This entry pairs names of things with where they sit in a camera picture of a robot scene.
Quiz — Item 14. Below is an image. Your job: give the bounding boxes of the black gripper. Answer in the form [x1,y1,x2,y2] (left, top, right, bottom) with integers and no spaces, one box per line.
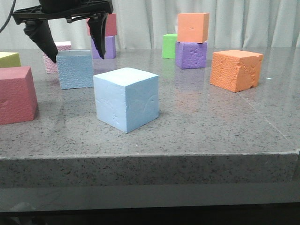
[13,0,113,63]

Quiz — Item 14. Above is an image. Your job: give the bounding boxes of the textured light blue foam cube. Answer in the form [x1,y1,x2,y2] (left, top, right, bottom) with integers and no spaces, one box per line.
[56,50,94,90]

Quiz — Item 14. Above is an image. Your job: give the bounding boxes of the smooth light blue foam cube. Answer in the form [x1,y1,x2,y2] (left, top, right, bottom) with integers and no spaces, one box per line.
[93,67,159,133]

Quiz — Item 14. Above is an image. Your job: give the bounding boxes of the red foam cube on stack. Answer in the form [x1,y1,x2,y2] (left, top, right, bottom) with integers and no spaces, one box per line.
[86,13,117,38]

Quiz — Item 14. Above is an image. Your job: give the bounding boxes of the orange foam cube on stack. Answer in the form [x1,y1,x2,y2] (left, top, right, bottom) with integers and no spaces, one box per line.
[177,13,210,43]

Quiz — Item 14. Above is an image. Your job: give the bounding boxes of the pink foam cube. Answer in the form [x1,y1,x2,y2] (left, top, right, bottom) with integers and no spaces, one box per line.
[43,41,71,73]

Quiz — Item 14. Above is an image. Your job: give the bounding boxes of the left purple foam cube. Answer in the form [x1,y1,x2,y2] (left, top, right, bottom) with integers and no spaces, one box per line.
[91,36,116,59]

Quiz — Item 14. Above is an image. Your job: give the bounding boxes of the purple foam cube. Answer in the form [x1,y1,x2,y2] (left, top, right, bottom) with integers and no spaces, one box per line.
[175,41,208,69]
[91,36,116,59]

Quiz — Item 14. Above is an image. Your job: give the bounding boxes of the yellow foam cube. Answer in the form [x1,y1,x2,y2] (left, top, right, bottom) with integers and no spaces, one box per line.
[0,52,21,68]

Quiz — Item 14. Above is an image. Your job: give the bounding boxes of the large red foam cube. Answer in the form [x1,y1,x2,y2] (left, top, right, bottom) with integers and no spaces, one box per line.
[0,66,38,125]

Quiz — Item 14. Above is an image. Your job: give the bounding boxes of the green foam cube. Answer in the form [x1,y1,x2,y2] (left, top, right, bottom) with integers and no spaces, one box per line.
[162,34,177,59]

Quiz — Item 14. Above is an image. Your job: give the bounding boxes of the right purple foam cube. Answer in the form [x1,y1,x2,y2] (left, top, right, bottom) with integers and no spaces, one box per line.
[175,41,208,69]

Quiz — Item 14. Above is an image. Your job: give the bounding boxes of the grey curtain backdrop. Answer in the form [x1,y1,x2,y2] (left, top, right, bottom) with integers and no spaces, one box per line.
[0,0,300,51]

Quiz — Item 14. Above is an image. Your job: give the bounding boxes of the damaged orange foam cube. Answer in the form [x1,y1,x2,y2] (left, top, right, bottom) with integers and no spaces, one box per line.
[210,50,263,92]

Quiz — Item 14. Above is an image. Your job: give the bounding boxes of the black cable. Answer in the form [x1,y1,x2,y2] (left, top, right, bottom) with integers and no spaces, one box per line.
[0,0,17,33]

